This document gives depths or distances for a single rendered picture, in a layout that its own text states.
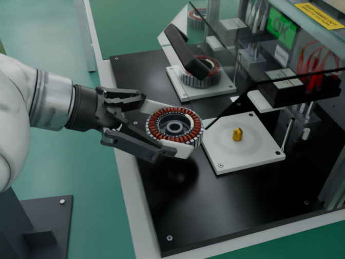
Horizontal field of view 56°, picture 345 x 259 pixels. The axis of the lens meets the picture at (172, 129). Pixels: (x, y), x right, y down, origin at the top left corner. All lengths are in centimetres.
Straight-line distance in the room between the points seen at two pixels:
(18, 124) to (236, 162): 44
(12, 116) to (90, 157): 143
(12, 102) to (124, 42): 80
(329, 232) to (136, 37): 83
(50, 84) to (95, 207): 111
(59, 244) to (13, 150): 118
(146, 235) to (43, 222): 101
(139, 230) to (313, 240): 30
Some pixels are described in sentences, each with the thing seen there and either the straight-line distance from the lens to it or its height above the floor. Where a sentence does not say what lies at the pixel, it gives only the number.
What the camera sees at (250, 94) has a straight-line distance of 67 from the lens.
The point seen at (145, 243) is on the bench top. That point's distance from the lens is 59.
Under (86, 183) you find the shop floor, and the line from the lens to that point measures 166.
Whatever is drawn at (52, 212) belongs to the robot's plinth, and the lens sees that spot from 159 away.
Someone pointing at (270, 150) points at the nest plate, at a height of 78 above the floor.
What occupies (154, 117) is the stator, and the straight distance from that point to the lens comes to 63.
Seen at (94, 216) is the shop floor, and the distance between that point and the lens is 154.
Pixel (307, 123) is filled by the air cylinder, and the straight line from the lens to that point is 73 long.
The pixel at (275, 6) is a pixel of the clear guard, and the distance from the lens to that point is 57.
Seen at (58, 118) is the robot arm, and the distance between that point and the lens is 52.
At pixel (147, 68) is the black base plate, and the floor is 77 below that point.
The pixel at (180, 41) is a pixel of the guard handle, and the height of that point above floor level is 106.
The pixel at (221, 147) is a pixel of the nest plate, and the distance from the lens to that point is 69.
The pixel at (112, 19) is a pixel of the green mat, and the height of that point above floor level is 75.
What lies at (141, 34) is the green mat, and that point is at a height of 75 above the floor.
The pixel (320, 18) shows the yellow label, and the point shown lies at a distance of 55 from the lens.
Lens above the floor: 127
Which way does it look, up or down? 43 degrees down
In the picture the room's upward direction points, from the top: straight up
